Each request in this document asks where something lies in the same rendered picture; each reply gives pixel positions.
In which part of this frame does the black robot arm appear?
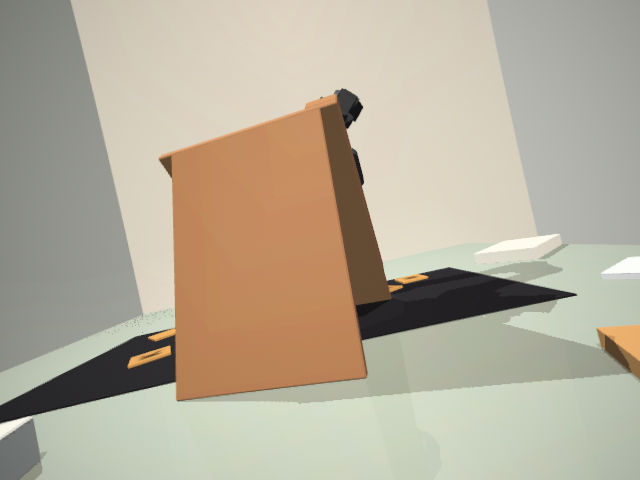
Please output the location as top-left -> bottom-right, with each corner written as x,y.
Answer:
334,88 -> 363,130

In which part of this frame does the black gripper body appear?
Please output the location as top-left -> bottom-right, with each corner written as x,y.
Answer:
351,148 -> 364,185

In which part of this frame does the white flat card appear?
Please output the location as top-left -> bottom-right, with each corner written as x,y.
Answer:
601,256 -> 640,279

